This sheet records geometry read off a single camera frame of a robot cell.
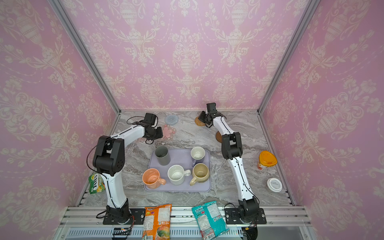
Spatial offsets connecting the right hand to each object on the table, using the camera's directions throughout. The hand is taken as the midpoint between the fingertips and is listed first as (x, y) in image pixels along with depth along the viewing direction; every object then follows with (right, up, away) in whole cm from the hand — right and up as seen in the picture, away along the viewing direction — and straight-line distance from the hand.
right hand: (200, 116), depth 115 cm
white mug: (-15, -35, -28) cm, 47 cm away
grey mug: (-24, -26, -23) cm, 42 cm away
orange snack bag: (-22, -53, -45) cm, 73 cm away
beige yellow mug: (0, -34, -27) cm, 44 cm away
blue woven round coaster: (-22, -2, +1) cm, 23 cm away
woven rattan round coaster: (-1, -5, -2) cm, 5 cm away
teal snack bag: (+3, -52, -45) cm, 69 cm away
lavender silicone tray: (-12, -27, -20) cm, 36 cm away
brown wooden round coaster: (+13, -15, -10) cm, 22 cm away
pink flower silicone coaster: (-23, -12, -6) cm, 27 cm away
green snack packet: (-59, -39, -32) cm, 78 cm away
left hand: (-27, -13, -14) cm, 33 cm away
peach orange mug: (-29, -37, -30) cm, 55 cm away
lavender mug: (-2, -24, -23) cm, 33 cm away
